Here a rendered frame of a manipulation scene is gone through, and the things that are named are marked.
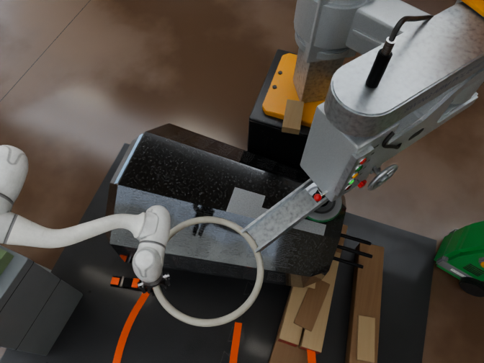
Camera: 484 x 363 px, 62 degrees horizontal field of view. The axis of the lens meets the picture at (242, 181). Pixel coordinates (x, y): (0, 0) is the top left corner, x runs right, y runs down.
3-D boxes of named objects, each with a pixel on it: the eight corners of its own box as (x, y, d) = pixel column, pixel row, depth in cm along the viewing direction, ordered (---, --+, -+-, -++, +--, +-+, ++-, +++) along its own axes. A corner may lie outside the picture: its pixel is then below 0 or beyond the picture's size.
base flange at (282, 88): (283, 55, 261) (284, 50, 257) (357, 75, 254) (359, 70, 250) (260, 113, 239) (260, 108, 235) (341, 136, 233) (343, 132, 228)
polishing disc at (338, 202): (327, 228, 194) (327, 227, 193) (289, 204, 199) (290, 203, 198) (348, 196, 202) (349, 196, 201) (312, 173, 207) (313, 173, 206)
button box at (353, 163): (348, 181, 161) (369, 142, 136) (352, 186, 160) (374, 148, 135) (333, 191, 159) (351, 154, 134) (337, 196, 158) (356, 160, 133)
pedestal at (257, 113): (266, 112, 331) (274, 43, 266) (345, 135, 322) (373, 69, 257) (240, 179, 302) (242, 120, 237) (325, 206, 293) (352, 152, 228)
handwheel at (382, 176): (376, 163, 178) (387, 144, 165) (392, 179, 174) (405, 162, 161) (350, 179, 174) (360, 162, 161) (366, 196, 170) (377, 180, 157)
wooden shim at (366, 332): (358, 315, 246) (358, 315, 245) (374, 318, 245) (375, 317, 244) (356, 359, 235) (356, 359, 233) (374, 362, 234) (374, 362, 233)
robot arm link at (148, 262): (160, 286, 153) (167, 253, 160) (156, 274, 140) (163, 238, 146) (132, 282, 153) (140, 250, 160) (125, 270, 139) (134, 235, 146)
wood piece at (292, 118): (286, 104, 238) (287, 98, 233) (303, 107, 237) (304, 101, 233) (281, 132, 228) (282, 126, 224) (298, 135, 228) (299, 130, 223)
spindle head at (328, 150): (358, 131, 189) (391, 62, 149) (391, 165, 181) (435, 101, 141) (297, 168, 179) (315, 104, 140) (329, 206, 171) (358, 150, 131)
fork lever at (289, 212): (355, 138, 190) (356, 134, 186) (384, 168, 183) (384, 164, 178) (238, 227, 189) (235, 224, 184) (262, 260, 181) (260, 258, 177)
